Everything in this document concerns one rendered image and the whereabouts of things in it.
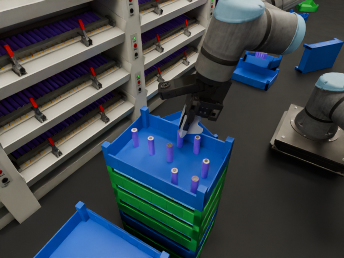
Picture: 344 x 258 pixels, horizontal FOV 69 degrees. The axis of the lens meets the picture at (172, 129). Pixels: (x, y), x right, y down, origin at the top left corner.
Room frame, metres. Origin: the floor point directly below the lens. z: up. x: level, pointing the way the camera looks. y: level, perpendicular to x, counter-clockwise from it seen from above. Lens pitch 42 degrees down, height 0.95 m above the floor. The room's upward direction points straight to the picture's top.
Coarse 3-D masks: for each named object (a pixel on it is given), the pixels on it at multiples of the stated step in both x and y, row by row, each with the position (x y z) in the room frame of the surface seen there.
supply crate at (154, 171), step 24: (144, 120) 0.61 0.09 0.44; (120, 144) 0.51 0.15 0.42; (144, 144) 0.53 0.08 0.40; (192, 144) 0.53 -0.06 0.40; (216, 144) 0.50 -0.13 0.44; (120, 168) 0.43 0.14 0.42; (144, 168) 0.44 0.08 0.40; (168, 168) 0.44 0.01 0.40; (192, 168) 0.44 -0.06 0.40; (216, 168) 0.44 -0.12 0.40; (168, 192) 0.35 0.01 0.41
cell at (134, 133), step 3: (132, 129) 0.53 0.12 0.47; (135, 129) 0.53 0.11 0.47; (132, 132) 0.52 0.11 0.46; (135, 132) 0.52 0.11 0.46; (132, 135) 0.52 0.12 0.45; (135, 135) 0.52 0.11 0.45; (135, 138) 0.52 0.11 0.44; (138, 138) 0.53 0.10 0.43; (135, 141) 0.52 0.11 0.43; (138, 141) 0.53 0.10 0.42; (135, 144) 0.52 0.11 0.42; (138, 144) 0.53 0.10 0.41
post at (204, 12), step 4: (208, 0) 1.61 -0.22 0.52; (204, 4) 1.63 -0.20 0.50; (208, 4) 1.62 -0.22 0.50; (196, 8) 1.66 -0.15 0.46; (200, 8) 1.64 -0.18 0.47; (204, 8) 1.62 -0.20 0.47; (208, 8) 1.62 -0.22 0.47; (196, 12) 1.66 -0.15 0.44; (200, 12) 1.64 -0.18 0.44; (204, 12) 1.62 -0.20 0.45; (208, 12) 1.62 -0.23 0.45; (212, 12) 1.67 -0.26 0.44; (204, 16) 1.62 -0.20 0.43; (208, 16) 1.63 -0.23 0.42; (208, 20) 1.63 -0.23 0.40; (208, 24) 1.64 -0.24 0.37; (204, 32) 1.62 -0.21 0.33; (200, 36) 1.63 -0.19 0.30; (204, 36) 1.61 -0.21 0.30; (196, 40) 1.65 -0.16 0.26; (200, 40) 1.63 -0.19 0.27; (200, 44) 1.63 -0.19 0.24
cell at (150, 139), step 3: (147, 138) 0.50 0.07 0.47; (150, 138) 0.49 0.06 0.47; (153, 138) 0.50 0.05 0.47; (150, 141) 0.49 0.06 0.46; (153, 141) 0.49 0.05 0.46; (150, 144) 0.49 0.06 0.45; (153, 144) 0.49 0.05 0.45; (150, 147) 0.49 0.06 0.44; (153, 147) 0.49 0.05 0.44; (150, 150) 0.49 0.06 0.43; (153, 150) 0.49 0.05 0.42; (150, 153) 0.49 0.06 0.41; (153, 153) 0.49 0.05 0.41
